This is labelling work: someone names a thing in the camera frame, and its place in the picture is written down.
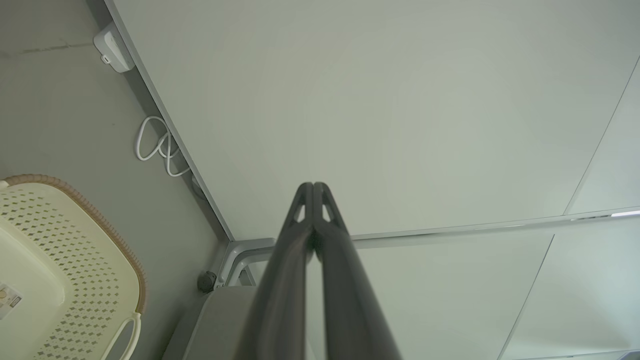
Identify black round knob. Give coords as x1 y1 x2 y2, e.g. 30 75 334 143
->
197 270 218 294

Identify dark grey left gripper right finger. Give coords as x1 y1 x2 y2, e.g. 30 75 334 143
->
313 182 403 360

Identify paper label sticker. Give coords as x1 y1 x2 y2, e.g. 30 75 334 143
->
0 282 23 321

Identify white power adapter box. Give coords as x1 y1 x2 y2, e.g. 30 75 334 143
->
93 21 137 74

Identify grey partition bottom rail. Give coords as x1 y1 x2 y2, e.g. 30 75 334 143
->
102 0 236 242

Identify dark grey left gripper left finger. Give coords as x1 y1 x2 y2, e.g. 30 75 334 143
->
235 182 315 360

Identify cream perforated laundry basket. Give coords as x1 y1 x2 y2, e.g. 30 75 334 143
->
0 174 147 360

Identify white cable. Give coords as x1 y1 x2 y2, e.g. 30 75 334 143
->
135 116 192 178

